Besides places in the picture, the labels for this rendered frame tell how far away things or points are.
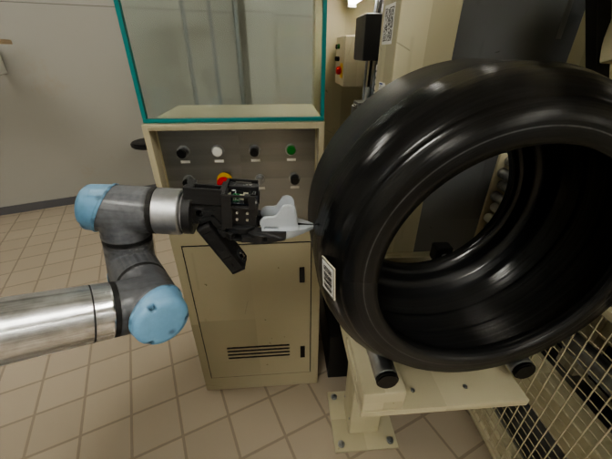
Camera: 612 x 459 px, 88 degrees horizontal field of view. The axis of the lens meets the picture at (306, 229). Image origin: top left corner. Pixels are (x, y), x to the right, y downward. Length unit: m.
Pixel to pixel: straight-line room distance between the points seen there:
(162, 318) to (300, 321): 1.00
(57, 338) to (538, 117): 0.61
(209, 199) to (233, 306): 0.90
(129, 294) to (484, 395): 0.73
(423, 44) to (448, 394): 0.75
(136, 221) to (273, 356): 1.16
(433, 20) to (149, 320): 0.75
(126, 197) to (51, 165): 3.68
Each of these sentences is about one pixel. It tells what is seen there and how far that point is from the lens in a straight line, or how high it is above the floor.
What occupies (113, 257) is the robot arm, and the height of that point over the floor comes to 1.17.
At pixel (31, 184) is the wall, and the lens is 4.32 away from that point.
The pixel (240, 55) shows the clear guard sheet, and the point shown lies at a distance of 1.03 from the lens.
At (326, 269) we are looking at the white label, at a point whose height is 1.17.
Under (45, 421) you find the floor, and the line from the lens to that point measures 2.05.
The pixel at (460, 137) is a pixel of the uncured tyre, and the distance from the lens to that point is 0.43.
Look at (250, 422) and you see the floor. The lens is 1.69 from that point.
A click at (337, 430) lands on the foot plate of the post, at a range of 1.65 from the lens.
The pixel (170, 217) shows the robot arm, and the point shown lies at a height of 1.24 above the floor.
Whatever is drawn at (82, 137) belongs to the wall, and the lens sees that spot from 4.10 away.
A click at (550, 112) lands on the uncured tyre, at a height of 1.40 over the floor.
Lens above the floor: 1.46
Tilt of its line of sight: 29 degrees down
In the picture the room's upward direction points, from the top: straight up
